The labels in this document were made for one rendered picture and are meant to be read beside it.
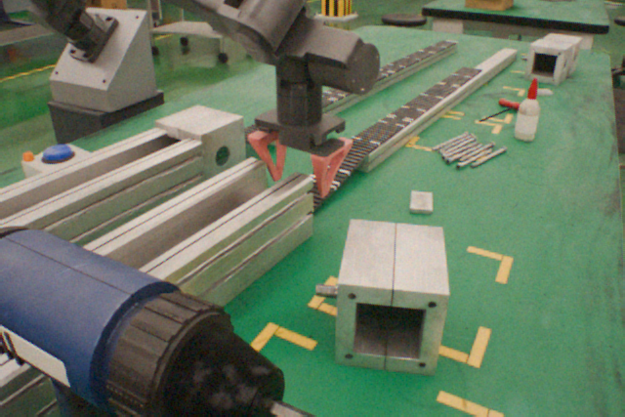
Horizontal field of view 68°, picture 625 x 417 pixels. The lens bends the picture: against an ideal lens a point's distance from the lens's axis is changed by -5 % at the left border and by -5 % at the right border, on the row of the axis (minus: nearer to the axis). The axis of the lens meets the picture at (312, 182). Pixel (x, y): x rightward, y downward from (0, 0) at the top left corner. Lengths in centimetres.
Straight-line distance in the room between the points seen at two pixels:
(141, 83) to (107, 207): 60
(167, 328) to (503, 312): 41
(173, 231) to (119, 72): 66
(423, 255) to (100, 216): 38
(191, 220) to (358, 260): 21
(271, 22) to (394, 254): 26
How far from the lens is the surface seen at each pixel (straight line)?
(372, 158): 79
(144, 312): 21
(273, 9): 52
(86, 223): 62
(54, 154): 77
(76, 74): 122
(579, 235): 71
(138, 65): 118
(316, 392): 45
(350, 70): 52
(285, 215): 56
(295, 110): 59
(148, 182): 65
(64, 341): 22
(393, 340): 47
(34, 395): 42
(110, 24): 121
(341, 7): 714
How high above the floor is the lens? 113
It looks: 28 degrees down
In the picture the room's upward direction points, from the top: straight up
